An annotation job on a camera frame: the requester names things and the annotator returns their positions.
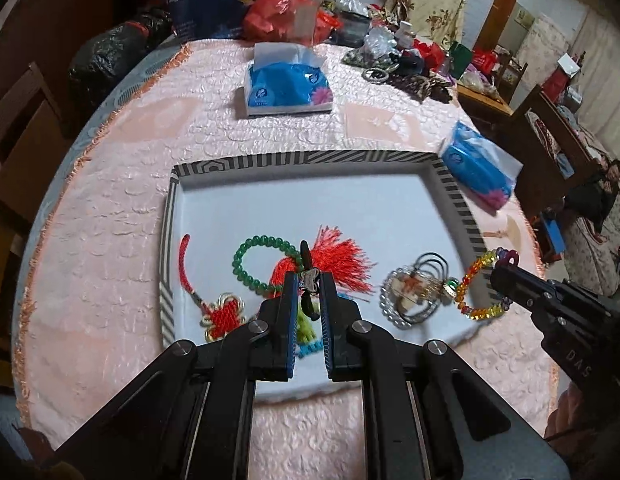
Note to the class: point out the floral sofa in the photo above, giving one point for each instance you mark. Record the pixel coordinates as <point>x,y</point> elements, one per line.
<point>600,260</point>

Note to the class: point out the blue tissue pack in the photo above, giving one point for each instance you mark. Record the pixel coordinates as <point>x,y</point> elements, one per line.
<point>470,165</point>
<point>285,85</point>

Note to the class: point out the clear plastic jar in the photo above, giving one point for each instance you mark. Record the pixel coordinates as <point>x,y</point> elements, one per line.
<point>306,12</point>

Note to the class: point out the small red bag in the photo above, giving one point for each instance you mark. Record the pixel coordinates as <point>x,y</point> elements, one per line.
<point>484,61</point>

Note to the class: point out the green blue knitted flower strands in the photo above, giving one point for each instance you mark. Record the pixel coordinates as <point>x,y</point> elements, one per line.
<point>304,332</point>

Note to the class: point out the dark metal pot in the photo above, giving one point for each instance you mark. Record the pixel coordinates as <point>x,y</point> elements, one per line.
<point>352,30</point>

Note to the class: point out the blue stool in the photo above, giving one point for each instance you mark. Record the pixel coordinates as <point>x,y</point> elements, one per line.
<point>552,240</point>

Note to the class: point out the black plastic bag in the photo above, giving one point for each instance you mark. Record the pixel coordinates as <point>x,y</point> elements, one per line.
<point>105,55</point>

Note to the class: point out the dark blue shopping bag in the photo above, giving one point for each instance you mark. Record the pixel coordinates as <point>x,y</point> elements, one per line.
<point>210,0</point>

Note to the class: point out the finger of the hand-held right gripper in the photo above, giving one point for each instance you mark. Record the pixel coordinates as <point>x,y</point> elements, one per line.
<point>517,285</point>

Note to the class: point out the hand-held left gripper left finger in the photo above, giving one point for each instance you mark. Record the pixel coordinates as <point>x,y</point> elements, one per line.
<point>292,320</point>

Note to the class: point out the red plastic bag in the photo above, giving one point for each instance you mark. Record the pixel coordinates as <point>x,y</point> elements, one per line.
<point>265,15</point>

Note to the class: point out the person's right forearm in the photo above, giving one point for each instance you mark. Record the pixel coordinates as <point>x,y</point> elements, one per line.
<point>575,425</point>

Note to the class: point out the pile of assorted trinkets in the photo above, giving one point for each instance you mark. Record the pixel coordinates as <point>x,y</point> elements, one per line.
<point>405,70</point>

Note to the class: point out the black clip with silver charm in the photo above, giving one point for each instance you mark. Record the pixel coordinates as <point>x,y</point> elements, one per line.
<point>308,278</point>

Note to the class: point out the wooden side table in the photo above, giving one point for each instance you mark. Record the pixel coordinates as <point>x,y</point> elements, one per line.
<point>485,102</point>

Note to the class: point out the striped shallow tray box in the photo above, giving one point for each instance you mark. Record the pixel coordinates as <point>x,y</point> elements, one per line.
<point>340,200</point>

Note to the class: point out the wooden chair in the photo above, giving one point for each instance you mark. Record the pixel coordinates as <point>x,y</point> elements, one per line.
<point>535,160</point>
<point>20,125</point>

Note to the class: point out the red knot tassel ornament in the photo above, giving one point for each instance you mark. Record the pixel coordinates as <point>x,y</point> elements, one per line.
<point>225,317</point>

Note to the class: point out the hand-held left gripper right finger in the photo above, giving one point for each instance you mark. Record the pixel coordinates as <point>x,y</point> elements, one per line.
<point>326,325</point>

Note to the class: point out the pink embossed tablecloth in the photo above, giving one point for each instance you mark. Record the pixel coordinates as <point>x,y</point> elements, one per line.
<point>115,210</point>

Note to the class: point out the floral cloth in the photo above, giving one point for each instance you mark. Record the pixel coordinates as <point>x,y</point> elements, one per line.
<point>435,5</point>

